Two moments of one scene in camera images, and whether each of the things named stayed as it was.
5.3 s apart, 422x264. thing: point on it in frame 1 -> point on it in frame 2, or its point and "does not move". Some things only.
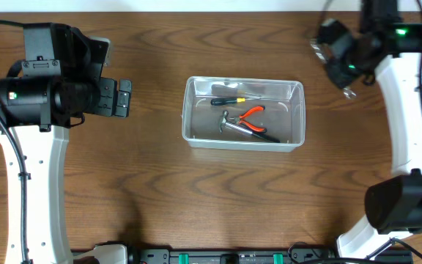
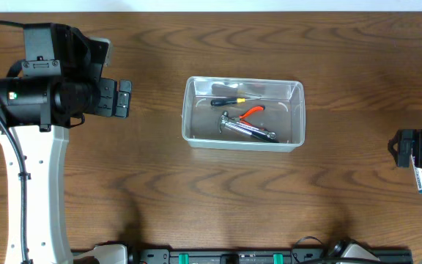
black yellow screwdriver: (223, 101) does not move
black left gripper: (108, 97) does not move
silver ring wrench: (320, 52) -> (270, 135)
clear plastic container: (283, 118) does not move
